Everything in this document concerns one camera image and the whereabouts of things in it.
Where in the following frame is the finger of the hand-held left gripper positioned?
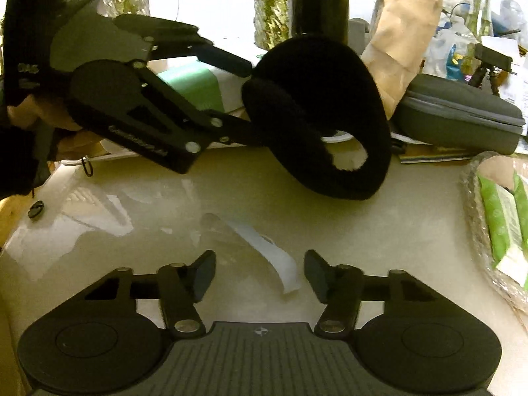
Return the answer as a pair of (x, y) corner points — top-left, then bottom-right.
(183, 109), (256, 154)
(112, 14), (254, 79)

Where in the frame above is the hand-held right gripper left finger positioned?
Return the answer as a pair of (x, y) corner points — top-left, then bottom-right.
(78, 249), (217, 338)

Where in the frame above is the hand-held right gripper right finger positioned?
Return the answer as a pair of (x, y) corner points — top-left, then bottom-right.
(304, 249), (446, 338)

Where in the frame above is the white paper strip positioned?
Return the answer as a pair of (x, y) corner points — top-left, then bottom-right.
(223, 218), (302, 296)

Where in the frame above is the black neck pillow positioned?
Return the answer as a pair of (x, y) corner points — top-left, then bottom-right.
(241, 36), (392, 202)

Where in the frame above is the person's left hand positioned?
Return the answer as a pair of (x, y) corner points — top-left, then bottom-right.
(6, 94), (84, 132)

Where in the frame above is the green white carton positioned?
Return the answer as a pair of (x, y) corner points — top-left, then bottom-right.
(156, 63), (227, 113)

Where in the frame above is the black thermos bottle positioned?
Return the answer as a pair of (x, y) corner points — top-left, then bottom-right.
(289, 0), (351, 46)

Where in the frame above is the glass bowl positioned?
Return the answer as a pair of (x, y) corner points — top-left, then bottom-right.
(460, 152), (528, 310)

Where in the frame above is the brown paper bag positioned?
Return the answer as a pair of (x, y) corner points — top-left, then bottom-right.
(361, 0), (444, 110)

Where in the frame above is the green wet wipe packet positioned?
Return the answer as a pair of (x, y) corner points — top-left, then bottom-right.
(478, 172), (512, 267)
(511, 171), (528, 256)

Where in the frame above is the grey zip case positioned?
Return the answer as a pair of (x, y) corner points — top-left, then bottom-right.
(390, 73), (526, 155)

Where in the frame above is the clear bag with blue item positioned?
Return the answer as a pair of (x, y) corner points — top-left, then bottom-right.
(425, 20), (479, 79)

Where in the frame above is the slim glass vase with bamboo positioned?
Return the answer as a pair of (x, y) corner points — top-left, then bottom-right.
(466, 0), (496, 40)

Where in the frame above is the small camera on tripod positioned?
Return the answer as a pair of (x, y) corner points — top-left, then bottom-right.
(468, 43), (514, 91)

